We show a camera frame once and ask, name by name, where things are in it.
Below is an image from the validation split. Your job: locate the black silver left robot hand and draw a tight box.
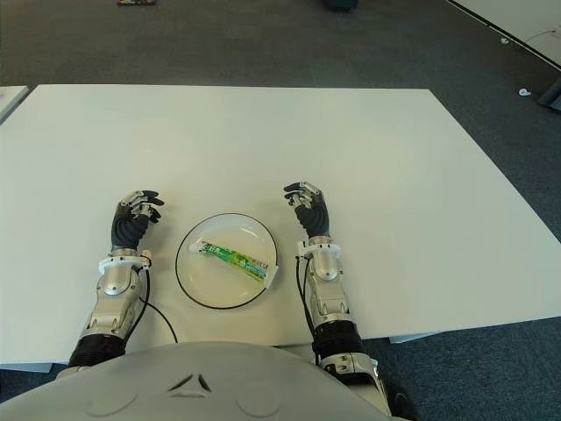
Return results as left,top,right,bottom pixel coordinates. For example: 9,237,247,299
110,189,166,253

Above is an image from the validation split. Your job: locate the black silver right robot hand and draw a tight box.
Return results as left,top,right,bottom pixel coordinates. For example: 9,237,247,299
282,179,330,240

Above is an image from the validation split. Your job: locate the green white toothpaste tube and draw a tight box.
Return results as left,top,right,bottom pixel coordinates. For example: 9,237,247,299
188,239,281,289

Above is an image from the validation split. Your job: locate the white plate with black rim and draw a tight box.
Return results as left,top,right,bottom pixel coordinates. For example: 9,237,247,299
174,212,279,311

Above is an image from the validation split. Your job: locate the white side table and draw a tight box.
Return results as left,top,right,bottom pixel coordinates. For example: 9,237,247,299
0,85,28,124

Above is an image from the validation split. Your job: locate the grey robot torso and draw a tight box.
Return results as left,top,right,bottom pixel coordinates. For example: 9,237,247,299
0,340,394,421

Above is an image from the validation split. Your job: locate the grey angled floor object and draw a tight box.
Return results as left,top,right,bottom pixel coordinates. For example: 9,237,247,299
537,74,561,111

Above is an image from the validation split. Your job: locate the white background table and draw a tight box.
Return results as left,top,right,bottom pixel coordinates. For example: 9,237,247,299
446,0,561,71

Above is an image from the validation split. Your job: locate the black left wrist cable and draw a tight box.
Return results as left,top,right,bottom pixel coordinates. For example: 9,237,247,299
135,262,180,346

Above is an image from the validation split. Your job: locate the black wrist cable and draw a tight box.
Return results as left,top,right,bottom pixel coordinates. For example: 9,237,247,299
135,262,180,346
293,254,323,356

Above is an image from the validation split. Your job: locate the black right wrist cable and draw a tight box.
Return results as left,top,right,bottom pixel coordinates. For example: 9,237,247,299
293,254,323,356

